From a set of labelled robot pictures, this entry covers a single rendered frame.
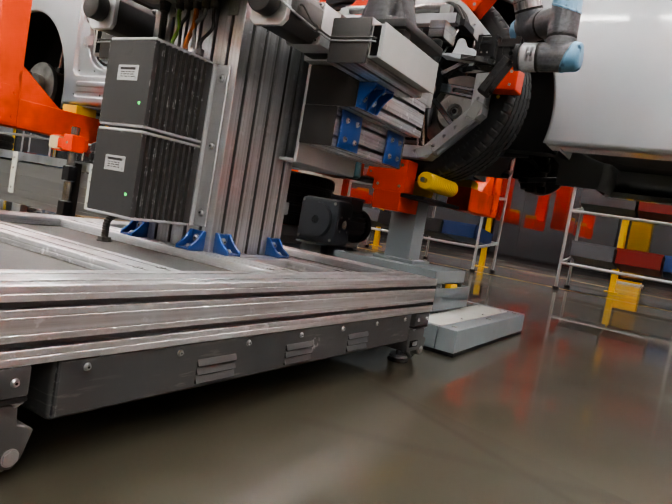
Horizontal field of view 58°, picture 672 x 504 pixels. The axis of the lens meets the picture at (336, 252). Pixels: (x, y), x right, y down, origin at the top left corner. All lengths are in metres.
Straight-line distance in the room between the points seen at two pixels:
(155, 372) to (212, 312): 0.12
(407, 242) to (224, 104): 1.04
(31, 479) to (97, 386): 0.12
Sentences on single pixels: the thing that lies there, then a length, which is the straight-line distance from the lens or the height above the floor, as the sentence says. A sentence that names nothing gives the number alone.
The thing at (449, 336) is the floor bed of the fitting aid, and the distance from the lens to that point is 1.80.
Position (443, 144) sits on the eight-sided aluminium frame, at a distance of 1.99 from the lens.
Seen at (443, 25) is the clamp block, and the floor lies 0.93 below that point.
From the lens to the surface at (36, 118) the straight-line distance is 3.90.
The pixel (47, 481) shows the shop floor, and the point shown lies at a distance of 0.81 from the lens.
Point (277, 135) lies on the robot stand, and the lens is 1.45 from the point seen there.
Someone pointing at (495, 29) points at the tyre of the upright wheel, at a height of 1.03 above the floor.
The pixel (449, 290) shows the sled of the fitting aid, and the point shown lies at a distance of 2.11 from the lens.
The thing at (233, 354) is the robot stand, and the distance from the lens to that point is 0.98.
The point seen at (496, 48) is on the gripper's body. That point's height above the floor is 0.87.
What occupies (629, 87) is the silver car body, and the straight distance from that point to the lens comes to 2.40.
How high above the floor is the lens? 0.36
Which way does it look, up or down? 4 degrees down
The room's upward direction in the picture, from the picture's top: 10 degrees clockwise
